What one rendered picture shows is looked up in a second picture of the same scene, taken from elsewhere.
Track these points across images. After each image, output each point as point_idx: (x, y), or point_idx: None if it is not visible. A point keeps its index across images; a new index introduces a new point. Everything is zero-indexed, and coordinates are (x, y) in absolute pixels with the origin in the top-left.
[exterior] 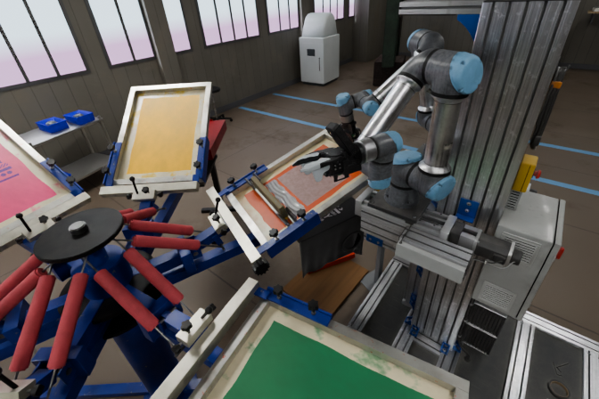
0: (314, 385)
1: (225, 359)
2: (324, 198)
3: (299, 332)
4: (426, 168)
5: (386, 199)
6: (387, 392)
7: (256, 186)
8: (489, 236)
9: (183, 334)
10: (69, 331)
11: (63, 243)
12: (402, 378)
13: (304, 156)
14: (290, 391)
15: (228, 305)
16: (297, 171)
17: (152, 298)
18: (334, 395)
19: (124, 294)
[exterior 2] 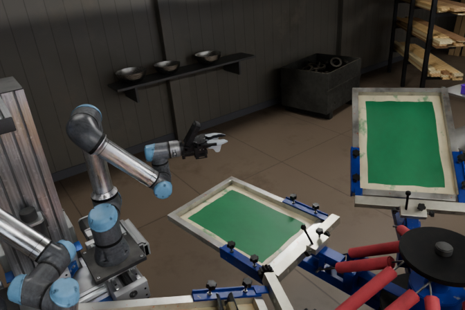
0: (244, 230)
1: (296, 240)
2: None
3: (244, 253)
4: (115, 188)
5: (129, 250)
6: (207, 223)
7: None
8: (87, 225)
9: (323, 236)
10: (400, 230)
11: (444, 240)
12: (196, 225)
13: (217, 141)
14: (258, 230)
15: (295, 257)
16: None
17: (367, 279)
18: (234, 225)
19: (376, 244)
